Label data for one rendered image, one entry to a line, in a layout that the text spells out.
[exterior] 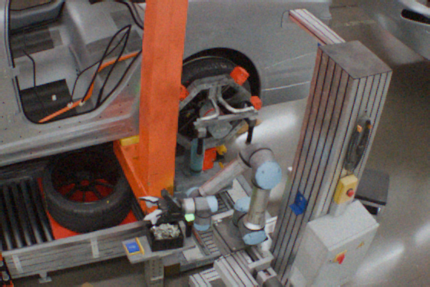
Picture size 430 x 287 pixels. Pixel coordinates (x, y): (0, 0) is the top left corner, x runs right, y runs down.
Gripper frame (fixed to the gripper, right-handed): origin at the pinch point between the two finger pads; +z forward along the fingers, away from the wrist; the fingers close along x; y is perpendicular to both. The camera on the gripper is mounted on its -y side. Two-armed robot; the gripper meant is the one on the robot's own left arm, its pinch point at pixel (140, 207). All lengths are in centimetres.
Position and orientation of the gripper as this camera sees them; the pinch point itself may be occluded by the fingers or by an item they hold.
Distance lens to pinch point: 262.8
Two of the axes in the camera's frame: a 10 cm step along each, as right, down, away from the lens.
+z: -9.7, 0.9, -2.4
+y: -0.6, 8.3, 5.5
